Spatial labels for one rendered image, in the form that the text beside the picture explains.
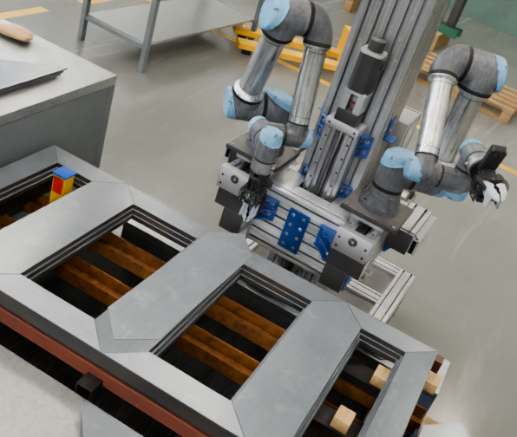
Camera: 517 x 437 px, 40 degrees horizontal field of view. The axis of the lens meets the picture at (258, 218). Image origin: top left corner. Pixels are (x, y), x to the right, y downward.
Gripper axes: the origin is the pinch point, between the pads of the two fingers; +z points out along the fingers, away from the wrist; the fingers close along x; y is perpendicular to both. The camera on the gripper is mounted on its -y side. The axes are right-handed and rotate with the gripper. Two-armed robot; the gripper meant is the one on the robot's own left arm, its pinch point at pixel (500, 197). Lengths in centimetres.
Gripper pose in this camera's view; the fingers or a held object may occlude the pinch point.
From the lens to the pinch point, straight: 204.8
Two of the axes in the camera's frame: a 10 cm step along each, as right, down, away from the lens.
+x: -9.9, -1.5, -0.4
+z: -0.5, 5.2, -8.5
